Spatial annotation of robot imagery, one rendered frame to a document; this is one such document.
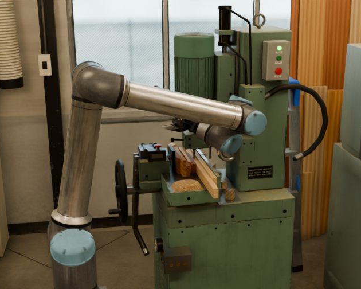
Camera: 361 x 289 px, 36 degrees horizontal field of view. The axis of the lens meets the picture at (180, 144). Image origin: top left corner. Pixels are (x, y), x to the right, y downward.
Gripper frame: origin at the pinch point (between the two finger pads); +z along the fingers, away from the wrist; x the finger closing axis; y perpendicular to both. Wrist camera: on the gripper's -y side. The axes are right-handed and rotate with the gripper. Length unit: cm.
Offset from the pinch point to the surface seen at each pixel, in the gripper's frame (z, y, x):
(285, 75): -30, -28, -30
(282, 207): -47, -41, 23
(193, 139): -4.8, -19.2, 10.5
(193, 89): -2.0, -8.9, -11.0
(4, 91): 155, -41, 47
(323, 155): -10, -171, 12
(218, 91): -8.4, -18.1, -13.8
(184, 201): -22.8, -1.9, 31.3
